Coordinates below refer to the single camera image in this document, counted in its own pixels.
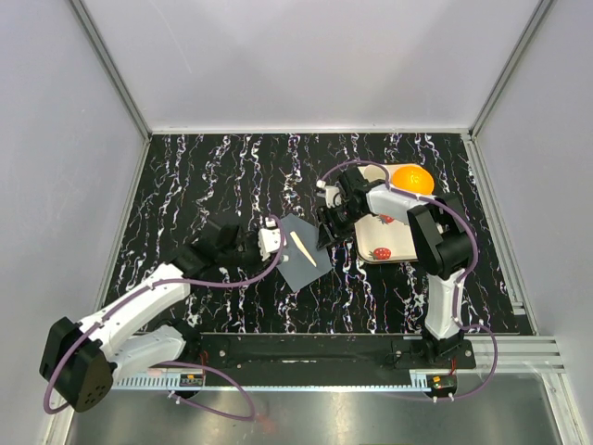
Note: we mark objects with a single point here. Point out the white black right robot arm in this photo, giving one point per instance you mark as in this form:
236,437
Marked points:
443,240

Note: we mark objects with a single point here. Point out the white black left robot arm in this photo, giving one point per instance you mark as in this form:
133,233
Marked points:
82,360

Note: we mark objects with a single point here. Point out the cream yellow cup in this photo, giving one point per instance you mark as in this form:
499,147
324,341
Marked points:
375,173

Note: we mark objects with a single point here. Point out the strawberry pattern tray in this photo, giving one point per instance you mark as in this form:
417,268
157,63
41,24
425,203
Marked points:
380,238

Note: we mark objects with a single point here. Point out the beige lined letter paper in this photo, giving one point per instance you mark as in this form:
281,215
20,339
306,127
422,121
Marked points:
302,248

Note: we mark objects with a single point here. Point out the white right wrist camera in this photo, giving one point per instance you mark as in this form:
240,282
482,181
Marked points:
330,194

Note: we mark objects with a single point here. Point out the orange bowl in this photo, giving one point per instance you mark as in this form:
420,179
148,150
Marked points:
414,179

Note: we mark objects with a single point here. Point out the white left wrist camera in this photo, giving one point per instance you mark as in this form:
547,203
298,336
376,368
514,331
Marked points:
269,239

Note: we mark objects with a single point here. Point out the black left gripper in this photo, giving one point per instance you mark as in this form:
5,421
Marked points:
258,264

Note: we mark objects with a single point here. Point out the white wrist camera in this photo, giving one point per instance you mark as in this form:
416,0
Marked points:
269,239
330,194

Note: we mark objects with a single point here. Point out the white slotted cable duct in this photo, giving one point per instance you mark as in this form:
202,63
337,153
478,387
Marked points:
163,379

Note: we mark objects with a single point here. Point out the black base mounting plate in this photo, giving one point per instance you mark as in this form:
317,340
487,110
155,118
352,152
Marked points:
322,361

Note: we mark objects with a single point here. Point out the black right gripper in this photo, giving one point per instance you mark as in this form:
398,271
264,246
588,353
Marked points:
327,236

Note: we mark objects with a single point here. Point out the grey paper envelope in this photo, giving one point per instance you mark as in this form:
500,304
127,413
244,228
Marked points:
298,271

